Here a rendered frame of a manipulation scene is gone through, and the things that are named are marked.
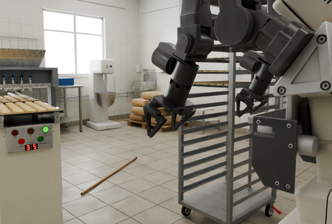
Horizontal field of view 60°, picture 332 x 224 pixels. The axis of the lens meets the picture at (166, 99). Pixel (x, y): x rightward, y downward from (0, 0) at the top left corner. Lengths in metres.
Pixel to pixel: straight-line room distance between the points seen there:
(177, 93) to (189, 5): 0.20
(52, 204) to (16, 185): 0.25
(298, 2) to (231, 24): 0.18
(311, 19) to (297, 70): 0.17
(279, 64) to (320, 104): 0.21
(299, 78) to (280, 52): 0.06
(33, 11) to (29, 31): 0.39
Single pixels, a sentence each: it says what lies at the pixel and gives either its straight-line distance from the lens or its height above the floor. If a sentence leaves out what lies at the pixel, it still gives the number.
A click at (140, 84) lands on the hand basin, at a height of 0.83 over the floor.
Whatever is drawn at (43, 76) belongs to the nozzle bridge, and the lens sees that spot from 2.61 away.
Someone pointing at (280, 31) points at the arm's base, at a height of 1.22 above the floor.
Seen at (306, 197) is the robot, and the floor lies 0.88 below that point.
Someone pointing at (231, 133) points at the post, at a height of 0.75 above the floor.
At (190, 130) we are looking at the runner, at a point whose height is 0.69.
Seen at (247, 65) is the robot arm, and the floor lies 1.17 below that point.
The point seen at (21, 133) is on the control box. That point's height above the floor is 0.81.
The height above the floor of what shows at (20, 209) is 0.36.
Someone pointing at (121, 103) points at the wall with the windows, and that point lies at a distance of 7.05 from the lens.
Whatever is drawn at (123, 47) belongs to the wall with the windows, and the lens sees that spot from 7.07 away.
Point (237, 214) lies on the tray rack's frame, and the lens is 2.23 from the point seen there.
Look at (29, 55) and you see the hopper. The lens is 2.55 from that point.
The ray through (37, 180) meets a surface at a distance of 1.92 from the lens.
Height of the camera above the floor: 1.15
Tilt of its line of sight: 6 degrees down
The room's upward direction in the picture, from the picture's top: straight up
